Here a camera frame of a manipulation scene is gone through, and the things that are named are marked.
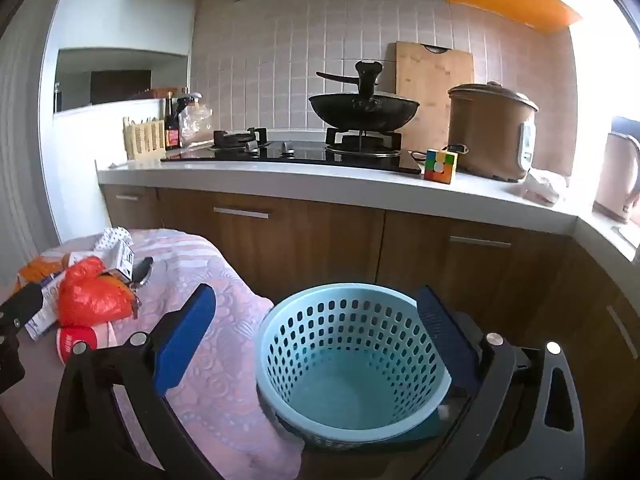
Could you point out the black key fob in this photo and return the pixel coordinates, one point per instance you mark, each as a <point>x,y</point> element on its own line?
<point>142,271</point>

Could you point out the colourful puzzle cube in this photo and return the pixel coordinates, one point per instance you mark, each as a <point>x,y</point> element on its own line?
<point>440,166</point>

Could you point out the pink patterned blanket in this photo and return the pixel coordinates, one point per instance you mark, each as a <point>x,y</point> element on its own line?
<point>225,385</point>

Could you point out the white printed paper package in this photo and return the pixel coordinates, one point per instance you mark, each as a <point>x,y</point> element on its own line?
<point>44,310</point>

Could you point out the light blue perforated basket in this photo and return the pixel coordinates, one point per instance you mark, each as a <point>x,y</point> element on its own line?
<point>350,410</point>

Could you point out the red and white round object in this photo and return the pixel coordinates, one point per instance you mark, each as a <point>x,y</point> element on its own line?
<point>75,336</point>

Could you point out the bamboo cutting board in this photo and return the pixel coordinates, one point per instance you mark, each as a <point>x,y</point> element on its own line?
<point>430,85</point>

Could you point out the pale pink electric kettle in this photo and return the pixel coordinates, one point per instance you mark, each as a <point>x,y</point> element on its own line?
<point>615,175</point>

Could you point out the black wok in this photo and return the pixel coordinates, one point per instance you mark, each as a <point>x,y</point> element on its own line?
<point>362,112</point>

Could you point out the white plastic bag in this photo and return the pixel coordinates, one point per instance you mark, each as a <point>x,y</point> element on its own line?
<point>542,187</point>

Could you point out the cream slotted utensil basket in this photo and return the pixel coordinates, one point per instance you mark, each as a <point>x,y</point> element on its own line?
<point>144,140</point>

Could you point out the orange plastic bag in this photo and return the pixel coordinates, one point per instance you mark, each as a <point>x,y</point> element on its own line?
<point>95,300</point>

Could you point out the orange peel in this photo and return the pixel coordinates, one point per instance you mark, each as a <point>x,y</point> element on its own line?
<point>42,270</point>

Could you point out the black gas stove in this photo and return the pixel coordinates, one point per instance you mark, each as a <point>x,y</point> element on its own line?
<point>300,152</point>

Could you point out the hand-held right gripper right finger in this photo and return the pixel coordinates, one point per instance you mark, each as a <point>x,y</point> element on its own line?
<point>442,332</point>

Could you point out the dark sauce bottle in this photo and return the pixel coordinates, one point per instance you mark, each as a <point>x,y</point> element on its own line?
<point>172,130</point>

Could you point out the wooden cabinet door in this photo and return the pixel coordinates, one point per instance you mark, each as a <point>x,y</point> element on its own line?
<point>475,270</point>
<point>590,310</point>
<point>300,245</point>
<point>130,212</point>

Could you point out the black cooking utensil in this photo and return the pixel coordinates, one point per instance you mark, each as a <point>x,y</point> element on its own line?
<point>367,80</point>

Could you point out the clear plastic bag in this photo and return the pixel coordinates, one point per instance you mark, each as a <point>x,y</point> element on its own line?
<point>197,125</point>

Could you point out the polka dot paper wrapper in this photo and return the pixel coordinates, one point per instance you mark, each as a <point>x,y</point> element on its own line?
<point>112,239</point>

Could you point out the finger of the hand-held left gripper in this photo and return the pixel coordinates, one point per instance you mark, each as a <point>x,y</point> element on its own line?
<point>9,365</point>
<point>22,306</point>

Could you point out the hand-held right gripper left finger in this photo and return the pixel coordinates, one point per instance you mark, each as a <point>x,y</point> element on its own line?
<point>184,340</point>

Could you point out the brown rice cooker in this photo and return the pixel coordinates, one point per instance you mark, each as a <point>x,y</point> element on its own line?
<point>485,135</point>

